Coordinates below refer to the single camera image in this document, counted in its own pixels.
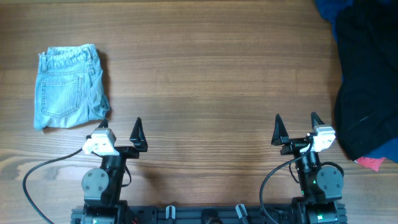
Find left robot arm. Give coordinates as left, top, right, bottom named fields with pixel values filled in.
left=71, top=118, right=148, bottom=224

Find left black cable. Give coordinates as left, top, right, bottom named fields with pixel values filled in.
left=22, top=147, right=85, bottom=224

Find red garment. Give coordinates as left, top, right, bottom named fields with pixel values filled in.
left=355, top=157, right=385, bottom=172

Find dark blue garment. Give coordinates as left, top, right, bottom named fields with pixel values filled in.
left=313, top=0, right=398, bottom=163

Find folded light blue jeans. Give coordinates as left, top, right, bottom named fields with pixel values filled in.
left=34, top=44, right=110, bottom=130

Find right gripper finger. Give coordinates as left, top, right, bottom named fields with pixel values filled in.
left=271, top=114, right=289, bottom=146
left=311, top=112, right=325, bottom=128

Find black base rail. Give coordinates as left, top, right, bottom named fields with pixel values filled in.
left=70, top=203, right=348, bottom=224

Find black cable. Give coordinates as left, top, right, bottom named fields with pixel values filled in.
left=22, top=147, right=85, bottom=224
left=259, top=136, right=314, bottom=224

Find right black cable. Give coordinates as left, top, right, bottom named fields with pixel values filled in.
left=259, top=136, right=314, bottom=224

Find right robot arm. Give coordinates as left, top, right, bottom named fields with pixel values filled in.
left=271, top=112, right=348, bottom=224

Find black t-shirt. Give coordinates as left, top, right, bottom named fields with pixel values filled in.
left=334, top=2, right=398, bottom=162

